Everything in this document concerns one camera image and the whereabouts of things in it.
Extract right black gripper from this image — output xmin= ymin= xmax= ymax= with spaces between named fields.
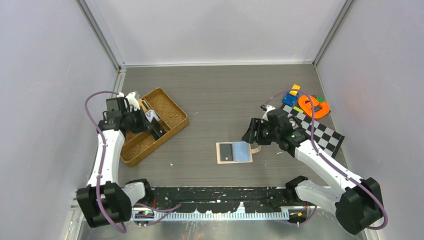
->
xmin=242 ymin=117 xmax=280 ymax=146

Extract beige card holder wallet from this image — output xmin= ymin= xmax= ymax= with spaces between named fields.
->
xmin=215 ymin=141 xmax=262 ymax=165

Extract black credit card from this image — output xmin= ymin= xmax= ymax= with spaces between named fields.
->
xmin=219 ymin=143 xmax=233 ymax=163

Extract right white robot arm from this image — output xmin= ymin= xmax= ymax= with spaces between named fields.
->
xmin=241 ymin=105 xmax=388 ymax=235

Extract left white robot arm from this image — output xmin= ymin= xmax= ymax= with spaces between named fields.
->
xmin=76 ymin=92 xmax=154 ymax=228

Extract white credit card in tray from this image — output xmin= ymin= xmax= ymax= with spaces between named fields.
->
xmin=144 ymin=109 xmax=160 ymax=123

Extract woven wicker tray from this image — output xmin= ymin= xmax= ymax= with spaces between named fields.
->
xmin=120 ymin=87 xmax=190 ymax=167

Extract lime green stick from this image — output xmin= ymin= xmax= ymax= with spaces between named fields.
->
xmin=293 ymin=106 xmax=304 ymax=114

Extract blue toy block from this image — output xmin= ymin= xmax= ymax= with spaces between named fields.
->
xmin=282 ymin=92 xmax=300 ymax=107

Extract yellow toy block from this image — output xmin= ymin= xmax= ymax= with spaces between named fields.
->
xmin=289 ymin=84 xmax=301 ymax=97

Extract orange plastic letter toy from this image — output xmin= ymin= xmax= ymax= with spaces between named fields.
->
xmin=297 ymin=95 xmax=331 ymax=119

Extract green toy block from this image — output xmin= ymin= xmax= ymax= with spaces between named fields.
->
xmin=315 ymin=96 xmax=325 ymax=103

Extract black white checkerboard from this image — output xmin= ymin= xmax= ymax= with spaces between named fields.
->
xmin=280 ymin=104 xmax=345 ymax=158

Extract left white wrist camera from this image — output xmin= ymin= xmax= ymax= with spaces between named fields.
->
xmin=117 ymin=91 xmax=141 ymax=112

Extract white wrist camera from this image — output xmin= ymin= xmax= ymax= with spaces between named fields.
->
xmin=117 ymin=91 xmax=141 ymax=112
xmin=260 ymin=104 xmax=276 ymax=121

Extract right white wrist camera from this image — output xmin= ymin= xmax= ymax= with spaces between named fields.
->
xmin=260 ymin=104 xmax=276 ymax=121

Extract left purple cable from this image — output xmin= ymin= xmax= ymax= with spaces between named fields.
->
xmin=84 ymin=91 xmax=128 ymax=234

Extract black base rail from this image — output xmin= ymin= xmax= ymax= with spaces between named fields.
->
xmin=137 ymin=186 xmax=312 ymax=214

